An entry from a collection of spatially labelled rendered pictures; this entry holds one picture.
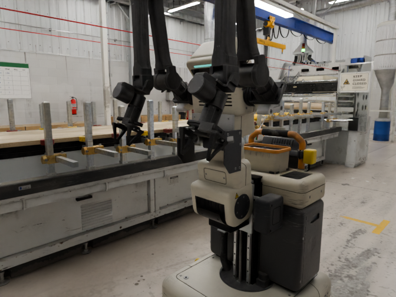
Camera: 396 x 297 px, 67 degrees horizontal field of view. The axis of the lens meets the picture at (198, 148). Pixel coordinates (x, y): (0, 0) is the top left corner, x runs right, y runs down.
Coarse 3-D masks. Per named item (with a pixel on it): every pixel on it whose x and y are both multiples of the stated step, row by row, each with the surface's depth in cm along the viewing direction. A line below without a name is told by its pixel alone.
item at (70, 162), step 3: (57, 156) 180; (60, 156) 180; (57, 159) 178; (60, 159) 175; (63, 159) 172; (66, 159) 171; (69, 159) 171; (60, 162) 176; (63, 162) 172; (66, 162) 169; (69, 162) 166; (72, 162) 163; (75, 162) 164; (69, 165) 167; (72, 165) 163; (75, 165) 164
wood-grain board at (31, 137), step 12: (276, 120) 399; (12, 132) 238; (24, 132) 238; (36, 132) 238; (60, 132) 238; (72, 132) 238; (84, 132) 238; (96, 132) 238; (108, 132) 238; (132, 132) 240; (156, 132) 258; (0, 144) 177; (12, 144) 181; (24, 144) 186; (36, 144) 191
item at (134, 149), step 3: (114, 144) 227; (117, 144) 227; (114, 147) 228; (129, 147) 213; (132, 147) 213; (135, 147) 213; (129, 150) 214; (132, 150) 211; (135, 150) 209; (138, 150) 205; (141, 150) 203; (144, 150) 201; (147, 150) 200; (150, 150) 200; (138, 153) 206; (141, 153) 203; (144, 153) 201; (147, 153) 199; (150, 153) 199
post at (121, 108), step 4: (120, 108) 208; (124, 108) 210; (120, 112) 208; (124, 112) 211; (120, 116) 209; (120, 132) 211; (124, 136) 213; (120, 140) 213; (124, 140) 213; (120, 144) 213; (124, 144) 214; (120, 156) 215; (124, 156) 215; (120, 160) 216; (124, 160) 215
